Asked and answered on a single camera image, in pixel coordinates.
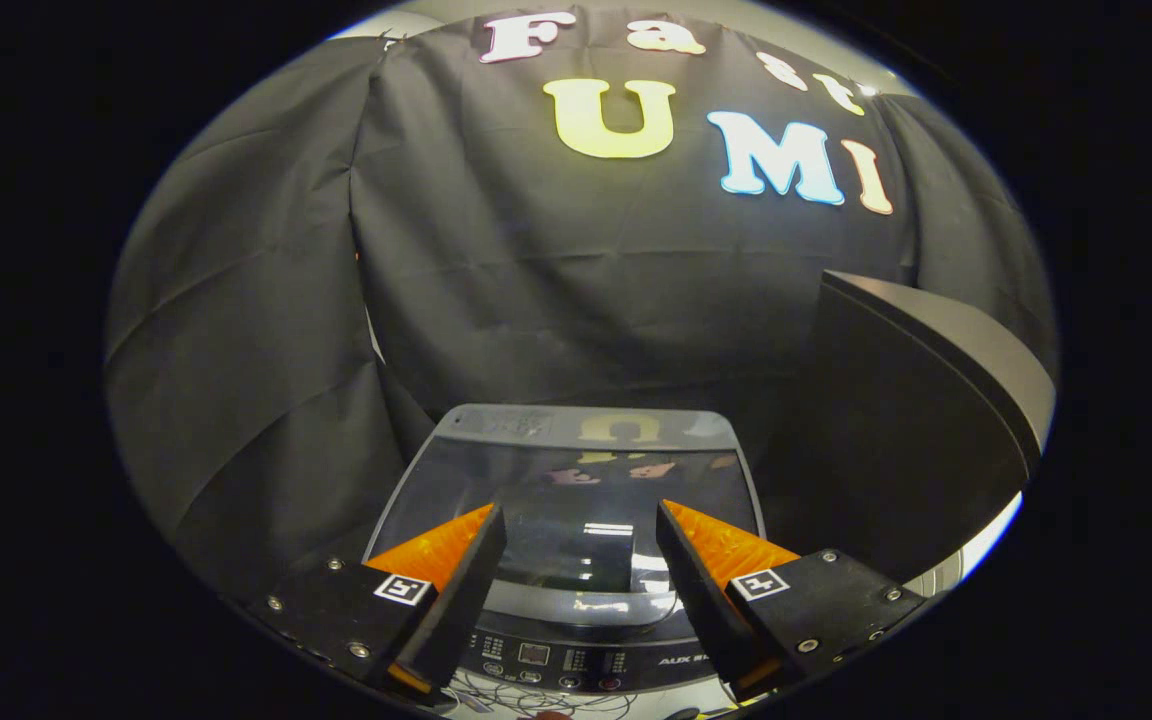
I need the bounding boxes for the black backdrop cloth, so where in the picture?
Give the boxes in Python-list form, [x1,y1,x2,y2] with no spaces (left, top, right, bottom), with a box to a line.
[104,10,1057,601]

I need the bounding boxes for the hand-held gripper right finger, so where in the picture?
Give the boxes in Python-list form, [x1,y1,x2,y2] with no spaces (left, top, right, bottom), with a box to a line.
[656,498,927,703]

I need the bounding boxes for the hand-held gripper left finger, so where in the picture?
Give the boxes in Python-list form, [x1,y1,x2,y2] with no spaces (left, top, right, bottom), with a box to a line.
[246,502,509,706]

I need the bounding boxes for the thin black floor cables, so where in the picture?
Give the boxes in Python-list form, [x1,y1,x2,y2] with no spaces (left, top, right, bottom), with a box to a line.
[441,670,637,720]

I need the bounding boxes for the grey cabinet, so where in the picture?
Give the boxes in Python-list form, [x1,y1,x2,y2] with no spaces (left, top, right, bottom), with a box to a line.
[766,270,1057,586]

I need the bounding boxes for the dark washing machine lid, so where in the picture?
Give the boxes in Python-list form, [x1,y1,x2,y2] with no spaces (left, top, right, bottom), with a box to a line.
[364,403,767,629]

